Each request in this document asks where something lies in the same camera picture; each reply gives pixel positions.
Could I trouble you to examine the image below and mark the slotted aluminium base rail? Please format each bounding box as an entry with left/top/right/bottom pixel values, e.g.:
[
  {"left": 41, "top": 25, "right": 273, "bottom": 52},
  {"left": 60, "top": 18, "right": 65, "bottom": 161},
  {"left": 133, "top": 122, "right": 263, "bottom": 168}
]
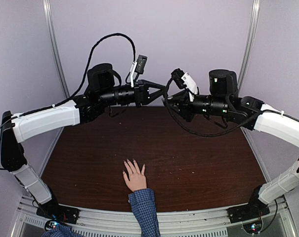
[{"left": 9, "top": 190, "right": 297, "bottom": 237}]

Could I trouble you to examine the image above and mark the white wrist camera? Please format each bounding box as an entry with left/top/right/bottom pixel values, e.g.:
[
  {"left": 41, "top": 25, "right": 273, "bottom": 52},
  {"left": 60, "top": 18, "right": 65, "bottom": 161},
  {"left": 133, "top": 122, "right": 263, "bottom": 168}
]
[
  {"left": 171, "top": 68, "right": 199, "bottom": 102},
  {"left": 126, "top": 55, "right": 148, "bottom": 88}
]

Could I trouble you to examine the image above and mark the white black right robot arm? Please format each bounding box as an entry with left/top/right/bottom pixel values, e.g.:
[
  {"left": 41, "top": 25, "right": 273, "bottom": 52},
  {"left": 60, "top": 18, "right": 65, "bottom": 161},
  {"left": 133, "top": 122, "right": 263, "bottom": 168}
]
[{"left": 163, "top": 69, "right": 299, "bottom": 218}]

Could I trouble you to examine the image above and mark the aluminium frame post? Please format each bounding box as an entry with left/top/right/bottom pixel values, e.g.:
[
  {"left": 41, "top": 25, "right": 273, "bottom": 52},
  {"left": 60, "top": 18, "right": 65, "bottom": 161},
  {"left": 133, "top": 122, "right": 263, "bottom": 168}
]
[
  {"left": 229, "top": 0, "right": 260, "bottom": 111},
  {"left": 42, "top": 0, "right": 75, "bottom": 111}
]

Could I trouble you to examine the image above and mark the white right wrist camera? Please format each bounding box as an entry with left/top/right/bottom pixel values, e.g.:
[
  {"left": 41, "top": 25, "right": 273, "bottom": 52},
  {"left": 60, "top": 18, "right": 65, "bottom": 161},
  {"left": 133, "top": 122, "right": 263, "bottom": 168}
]
[{"left": 171, "top": 68, "right": 199, "bottom": 102}]

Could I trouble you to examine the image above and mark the blue checkered shirt sleeve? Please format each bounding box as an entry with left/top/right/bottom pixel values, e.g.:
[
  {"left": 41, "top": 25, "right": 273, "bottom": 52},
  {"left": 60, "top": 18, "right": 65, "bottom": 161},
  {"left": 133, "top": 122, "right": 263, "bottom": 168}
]
[{"left": 128, "top": 189, "right": 161, "bottom": 237}]

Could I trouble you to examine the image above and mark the left aluminium frame post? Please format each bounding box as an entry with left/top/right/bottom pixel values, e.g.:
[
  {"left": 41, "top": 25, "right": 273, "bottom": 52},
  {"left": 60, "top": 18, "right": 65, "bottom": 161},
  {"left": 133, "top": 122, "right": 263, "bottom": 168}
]
[{"left": 42, "top": 0, "right": 75, "bottom": 111}]

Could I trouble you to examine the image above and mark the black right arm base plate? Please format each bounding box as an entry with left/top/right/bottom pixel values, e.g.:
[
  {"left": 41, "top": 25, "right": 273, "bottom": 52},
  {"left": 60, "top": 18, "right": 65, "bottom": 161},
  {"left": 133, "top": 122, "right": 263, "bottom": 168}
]
[{"left": 227, "top": 204, "right": 270, "bottom": 224}]

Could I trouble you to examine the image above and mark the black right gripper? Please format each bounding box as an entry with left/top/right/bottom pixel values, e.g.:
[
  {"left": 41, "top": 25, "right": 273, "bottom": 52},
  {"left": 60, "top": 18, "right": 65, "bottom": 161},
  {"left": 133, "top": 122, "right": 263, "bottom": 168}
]
[{"left": 163, "top": 89, "right": 230, "bottom": 122}]

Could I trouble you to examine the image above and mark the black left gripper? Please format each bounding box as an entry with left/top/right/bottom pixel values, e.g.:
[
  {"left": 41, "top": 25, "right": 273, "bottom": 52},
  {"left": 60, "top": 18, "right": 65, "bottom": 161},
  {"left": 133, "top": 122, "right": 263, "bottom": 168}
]
[{"left": 99, "top": 79, "right": 168, "bottom": 109}]

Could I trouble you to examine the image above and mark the mannequin hand with painted nails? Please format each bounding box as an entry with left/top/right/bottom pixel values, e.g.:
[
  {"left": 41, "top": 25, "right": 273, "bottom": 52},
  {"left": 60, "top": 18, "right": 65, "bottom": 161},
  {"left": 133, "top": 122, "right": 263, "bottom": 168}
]
[{"left": 123, "top": 159, "right": 147, "bottom": 192}]

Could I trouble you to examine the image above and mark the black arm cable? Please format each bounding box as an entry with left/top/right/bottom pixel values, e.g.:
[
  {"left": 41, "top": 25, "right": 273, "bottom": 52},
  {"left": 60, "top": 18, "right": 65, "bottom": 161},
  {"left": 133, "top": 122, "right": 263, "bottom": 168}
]
[
  {"left": 52, "top": 33, "right": 136, "bottom": 109},
  {"left": 164, "top": 76, "right": 261, "bottom": 137}
]

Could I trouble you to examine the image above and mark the right aluminium frame post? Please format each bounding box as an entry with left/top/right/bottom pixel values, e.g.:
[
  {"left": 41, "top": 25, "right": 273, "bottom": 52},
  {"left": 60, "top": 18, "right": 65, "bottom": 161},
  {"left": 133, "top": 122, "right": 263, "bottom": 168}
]
[{"left": 229, "top": 0, "right": 260, "bottom": 111}]

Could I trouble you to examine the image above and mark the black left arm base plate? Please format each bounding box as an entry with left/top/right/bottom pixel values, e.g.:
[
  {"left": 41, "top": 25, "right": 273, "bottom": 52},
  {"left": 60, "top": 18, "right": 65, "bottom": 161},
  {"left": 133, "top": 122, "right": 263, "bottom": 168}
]
[{"left": 36, "top": 205, "right": 80, "bottom": 224}]

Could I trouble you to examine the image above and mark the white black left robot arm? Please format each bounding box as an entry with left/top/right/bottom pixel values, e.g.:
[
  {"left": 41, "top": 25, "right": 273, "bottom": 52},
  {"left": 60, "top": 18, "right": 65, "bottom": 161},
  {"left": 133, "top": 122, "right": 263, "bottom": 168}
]
[{"left": 0, "top": 63, "right": 165, "bottom": 219}]

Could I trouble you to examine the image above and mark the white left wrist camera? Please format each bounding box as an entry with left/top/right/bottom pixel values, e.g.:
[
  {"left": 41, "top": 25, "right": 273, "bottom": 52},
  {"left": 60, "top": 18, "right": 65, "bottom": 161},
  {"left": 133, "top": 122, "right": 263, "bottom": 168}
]
[{"left": 126, "top": 55, "right": 148, "bottom": 88}]

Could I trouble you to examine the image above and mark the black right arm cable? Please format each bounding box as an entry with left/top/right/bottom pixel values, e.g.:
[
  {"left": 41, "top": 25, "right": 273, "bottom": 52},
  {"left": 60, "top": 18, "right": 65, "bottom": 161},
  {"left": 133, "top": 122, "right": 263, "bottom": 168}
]
[{"left": 164, "top": 76, "right": 261, "bottom": 137}]

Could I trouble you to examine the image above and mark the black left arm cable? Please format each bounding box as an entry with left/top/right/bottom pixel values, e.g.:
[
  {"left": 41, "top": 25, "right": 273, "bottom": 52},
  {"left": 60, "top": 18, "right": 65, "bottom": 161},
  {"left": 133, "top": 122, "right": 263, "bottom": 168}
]
[{"left": 52, "top": 33, "right": 136, "bottom": 109}]

